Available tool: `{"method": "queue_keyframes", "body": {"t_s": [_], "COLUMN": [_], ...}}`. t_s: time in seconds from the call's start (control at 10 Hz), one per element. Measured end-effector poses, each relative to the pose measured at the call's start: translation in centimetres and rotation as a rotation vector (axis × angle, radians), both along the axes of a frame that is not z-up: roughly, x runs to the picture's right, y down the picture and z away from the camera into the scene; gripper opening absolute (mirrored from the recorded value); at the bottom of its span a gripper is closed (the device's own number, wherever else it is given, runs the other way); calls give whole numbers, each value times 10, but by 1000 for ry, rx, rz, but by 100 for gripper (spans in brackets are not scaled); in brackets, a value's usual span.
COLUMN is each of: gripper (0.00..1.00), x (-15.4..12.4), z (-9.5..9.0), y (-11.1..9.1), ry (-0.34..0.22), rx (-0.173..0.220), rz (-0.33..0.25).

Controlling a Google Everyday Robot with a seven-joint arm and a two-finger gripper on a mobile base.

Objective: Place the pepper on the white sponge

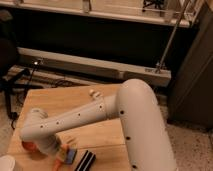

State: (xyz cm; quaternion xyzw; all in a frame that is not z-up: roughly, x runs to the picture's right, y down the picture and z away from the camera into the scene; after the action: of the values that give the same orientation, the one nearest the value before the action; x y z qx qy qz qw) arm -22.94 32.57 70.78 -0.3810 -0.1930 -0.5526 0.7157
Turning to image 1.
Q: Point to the blue white sponge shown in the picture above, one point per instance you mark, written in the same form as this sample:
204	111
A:
70	156

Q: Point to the small beige object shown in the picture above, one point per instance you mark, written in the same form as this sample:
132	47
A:
93	93

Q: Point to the black striped sponge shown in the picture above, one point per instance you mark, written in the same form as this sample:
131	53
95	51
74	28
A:
86	161

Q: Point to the white window ledge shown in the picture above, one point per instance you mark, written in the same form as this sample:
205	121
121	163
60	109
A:
126	10

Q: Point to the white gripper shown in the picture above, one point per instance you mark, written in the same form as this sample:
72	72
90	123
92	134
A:
61	153

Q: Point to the metal pole stand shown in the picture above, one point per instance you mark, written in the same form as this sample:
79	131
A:
159	65

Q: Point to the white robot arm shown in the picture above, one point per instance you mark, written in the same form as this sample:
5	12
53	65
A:
135	104

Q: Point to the grey baseboard heater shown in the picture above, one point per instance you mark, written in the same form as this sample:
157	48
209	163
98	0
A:
96	67

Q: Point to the grey cabinet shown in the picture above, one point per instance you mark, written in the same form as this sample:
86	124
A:
190	98

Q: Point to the white bowl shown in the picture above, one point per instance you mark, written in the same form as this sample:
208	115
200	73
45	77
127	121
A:
7	163

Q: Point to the red orange pepper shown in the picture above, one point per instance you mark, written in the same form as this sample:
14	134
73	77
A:
29	146

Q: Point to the black office chair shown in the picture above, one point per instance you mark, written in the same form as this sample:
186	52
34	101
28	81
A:
9	56

